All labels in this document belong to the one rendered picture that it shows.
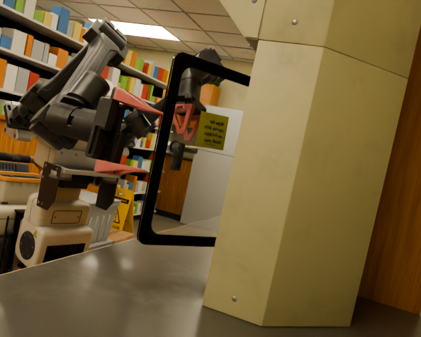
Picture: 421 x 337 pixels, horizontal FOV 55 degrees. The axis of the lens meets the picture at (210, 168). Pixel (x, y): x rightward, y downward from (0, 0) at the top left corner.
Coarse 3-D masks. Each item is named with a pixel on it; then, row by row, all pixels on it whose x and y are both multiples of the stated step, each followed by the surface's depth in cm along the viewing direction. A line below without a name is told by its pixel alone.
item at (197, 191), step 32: (192, 96) 85; (224, 96) 89; (192, 128) 86; (224, 128) 91; (192, 160) 87; (224, 160) 92; (160, 192) 84; (192, 192) 89; (224, 192) 93; (160, 224) 85; (192, 224) 90
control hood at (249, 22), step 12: (228, 0) 71; (240, 0) 70; (252, 0) 70; (264, 0) 69; (228, 12) 72; (240, 12) 70; (252, 12) 70; (264, 12) 69; (240, 24) 70; (252, 24) 70; (252, 36) 70
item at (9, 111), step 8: (8, 104) 134; (8, 112) 133; (16, 112) 133; (24, 112) 132; (32, 112) 132; (8, 120) 132; (16, 120) 134; (24, 120) 133; (16, 128) 134; (24, 128) 136
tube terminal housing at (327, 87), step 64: (320, 0) 66; (384, 0) 69; (256, 64) 69; (320, 64) 66; (384, 64) 71; (256, 128) 69; (320, 128) 67; (384, 128) 73; (256, 192) 69; (320, 192) 69; (256, 256) 69; (320, 256) 71; (256, 320) 68; (320, 320) 73
